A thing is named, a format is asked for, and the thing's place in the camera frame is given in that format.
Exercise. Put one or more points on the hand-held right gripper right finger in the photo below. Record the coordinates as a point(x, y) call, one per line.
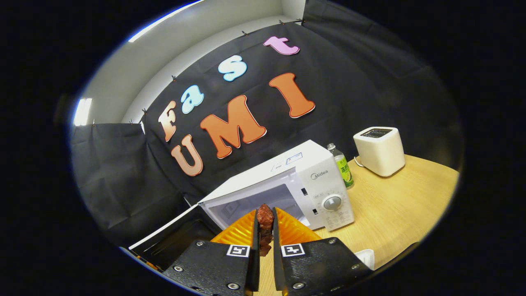
point(277, 263)

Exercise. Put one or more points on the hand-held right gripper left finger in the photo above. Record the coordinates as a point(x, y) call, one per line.
point(254, 263)

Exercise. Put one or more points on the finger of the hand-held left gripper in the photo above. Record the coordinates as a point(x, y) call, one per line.
point(148, 263)

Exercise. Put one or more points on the brown meat slice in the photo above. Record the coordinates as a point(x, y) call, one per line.
point(265, 224)

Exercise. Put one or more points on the white microwave oven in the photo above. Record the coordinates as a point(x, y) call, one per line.
point(320, 172)

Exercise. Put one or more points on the white rectangular tray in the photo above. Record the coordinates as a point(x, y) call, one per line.
point(367, 258)

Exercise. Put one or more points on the green label plastic bottle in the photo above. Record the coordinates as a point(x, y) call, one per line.
point(343, 166)

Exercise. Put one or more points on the white toaster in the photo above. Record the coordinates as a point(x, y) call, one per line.
point(380, 154)

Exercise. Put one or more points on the small ceiling light panel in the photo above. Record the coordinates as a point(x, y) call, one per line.
point(83, 112)

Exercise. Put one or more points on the black backdrop cloth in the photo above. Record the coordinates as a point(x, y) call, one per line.
point(349, 82)

